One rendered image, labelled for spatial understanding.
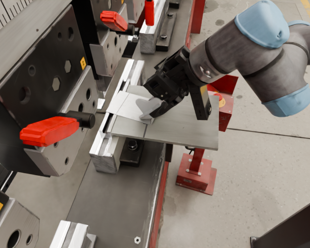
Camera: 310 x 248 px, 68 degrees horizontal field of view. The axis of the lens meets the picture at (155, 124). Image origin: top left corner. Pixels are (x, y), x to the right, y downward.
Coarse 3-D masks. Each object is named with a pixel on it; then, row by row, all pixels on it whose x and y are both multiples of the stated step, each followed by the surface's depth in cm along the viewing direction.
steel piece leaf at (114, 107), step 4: (120, 92) 66; (124, 92) 66; (116, 96) 65; (120, 96) 65; (124, 96) 65; (116, 100) 64; (120, 100) 64; (124, 100) 64; (112, 104) 63; (116, 104) 63; (120, 104) 63; (108, 108) 62; (112, 108) 62; (116, 108) 62; (108, 112) 62; (112, 112) 61; (116, 112) 61
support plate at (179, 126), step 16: (144, 96) 65; (176, 112) 62; (192, 112) 62; (128, 128) 58; (144, 128) 58; (160, 128) 58; (176, 128) 58; (192, 128) 58; (208, 128) 58; (176, 144) 56; (192, 144) 55; (208, 144) 55
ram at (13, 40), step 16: (48, 0) 23; (64, 0) 26; (16, 16) 19; (32, 16) 21; (48, 16) 23; (0, 32) 18; (16, 32) 19; (32, 32) 21; (0, 48) 18; (16, 48) 20; (0, 64) 18
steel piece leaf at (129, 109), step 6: (132, 96) 65; (138, 96) 65; (126, 102) 64; (132, 102) 64; (120, 108) 62; (126, 108) 62; (132, 108) 62; (138, 108) 62; (120, 114) 61; (126, 114) 61; (132, 114) 61; (138, 114) 61; (138, 120) 60; (144, 120) 60; (150, 120) 60
